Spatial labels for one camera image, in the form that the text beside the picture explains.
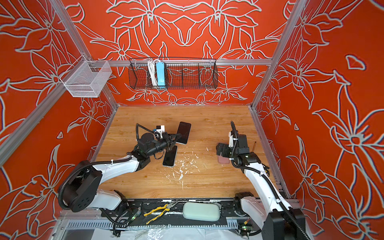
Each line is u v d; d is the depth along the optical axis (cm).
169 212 73
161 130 77
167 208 73
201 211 71
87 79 92
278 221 38
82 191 43
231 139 74
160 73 90
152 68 88
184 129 81
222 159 90
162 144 71
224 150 73
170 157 90
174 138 76
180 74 98
